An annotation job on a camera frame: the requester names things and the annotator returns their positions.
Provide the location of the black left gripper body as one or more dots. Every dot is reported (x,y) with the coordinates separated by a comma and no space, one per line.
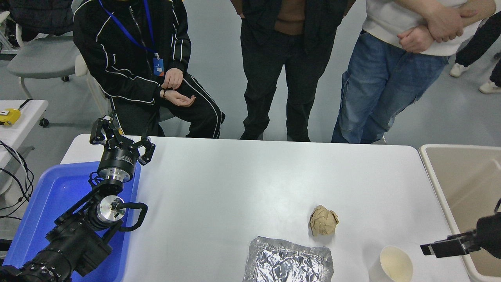
(119,158)

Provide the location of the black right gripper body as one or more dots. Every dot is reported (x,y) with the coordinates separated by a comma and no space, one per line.
(491,235)

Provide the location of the white paper cup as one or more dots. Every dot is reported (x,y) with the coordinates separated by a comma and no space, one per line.
(395,266)

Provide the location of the person's right forearm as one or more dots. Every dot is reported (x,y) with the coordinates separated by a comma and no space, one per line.
(415,4)

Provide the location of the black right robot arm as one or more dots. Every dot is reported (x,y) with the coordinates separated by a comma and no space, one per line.
(498,205)

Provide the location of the person's left forearm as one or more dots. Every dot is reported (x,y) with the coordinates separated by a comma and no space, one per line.
(479,9)

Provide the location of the person's right hand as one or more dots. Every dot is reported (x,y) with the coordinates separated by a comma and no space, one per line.
(444,25)
(178,100)

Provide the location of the person's left hand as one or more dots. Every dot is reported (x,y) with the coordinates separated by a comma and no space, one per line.
(172,78)
(415,39)

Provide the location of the large pale bin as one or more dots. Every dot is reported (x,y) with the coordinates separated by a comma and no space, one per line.
(458,184)

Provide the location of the white chair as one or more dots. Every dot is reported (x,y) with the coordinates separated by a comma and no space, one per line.
(92,84)

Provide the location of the blue plastic tray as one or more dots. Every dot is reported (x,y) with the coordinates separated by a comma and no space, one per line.
(51,196)

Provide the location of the white side table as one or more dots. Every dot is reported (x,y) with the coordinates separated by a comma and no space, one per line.
(23,129)

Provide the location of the yellow handheld device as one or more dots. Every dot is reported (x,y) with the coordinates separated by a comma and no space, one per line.
(9,116)

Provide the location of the grey office chair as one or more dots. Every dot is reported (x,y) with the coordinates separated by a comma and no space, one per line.
(39,58)

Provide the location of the crumpled tan paper ball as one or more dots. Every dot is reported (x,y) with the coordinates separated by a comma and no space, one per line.
(323,221)

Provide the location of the dark quilted jacket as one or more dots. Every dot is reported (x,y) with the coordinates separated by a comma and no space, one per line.
(37,15)

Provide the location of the silver foil tray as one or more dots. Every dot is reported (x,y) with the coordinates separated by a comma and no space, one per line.
(287,262)

